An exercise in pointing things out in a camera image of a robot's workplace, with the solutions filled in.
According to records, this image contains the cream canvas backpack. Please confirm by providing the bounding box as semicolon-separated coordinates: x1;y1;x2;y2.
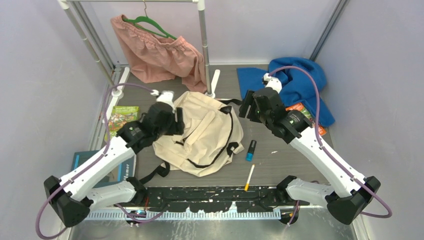
140;91;245;184

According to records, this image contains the green paperback book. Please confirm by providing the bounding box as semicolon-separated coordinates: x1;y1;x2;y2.
104;106;140;143

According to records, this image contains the teal hardcover book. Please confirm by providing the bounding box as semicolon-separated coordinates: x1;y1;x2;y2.
71;150;137;188

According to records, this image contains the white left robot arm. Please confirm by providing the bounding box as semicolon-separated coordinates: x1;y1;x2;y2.
43;101;185;228

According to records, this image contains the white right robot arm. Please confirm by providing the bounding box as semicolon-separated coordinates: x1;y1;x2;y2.
239;73;381;225

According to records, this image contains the orange paperback book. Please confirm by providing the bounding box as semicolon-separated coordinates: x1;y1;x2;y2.
286;102;327;136

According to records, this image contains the blue cloth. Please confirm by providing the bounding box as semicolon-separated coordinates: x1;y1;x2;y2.
236;57;327;116

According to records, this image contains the metal clothes rack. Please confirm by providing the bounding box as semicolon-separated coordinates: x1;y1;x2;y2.
56;0;221;120

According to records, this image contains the black blue highlighter marker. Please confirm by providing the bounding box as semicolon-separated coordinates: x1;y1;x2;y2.
245;140;257;162

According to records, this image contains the pink garment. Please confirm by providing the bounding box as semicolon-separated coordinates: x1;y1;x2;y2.
110;14;207;93

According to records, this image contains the white yellow pen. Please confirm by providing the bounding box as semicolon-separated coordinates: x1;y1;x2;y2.
244;164;255;192

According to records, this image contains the green clothes hanger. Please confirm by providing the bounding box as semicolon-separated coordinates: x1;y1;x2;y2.
122;0;177;41

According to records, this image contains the metal corner pole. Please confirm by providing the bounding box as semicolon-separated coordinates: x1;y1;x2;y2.
309;0;350;61

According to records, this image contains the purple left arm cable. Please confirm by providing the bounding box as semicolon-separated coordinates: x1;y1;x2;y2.
34;82;167;240

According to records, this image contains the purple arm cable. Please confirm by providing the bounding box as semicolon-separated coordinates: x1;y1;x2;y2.
34;82;167;240
268;65;393;228

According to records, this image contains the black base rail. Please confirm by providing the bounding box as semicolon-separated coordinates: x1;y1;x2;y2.
119;186;296;213

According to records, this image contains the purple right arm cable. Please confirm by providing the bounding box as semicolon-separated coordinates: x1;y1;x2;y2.
268;65;393;228

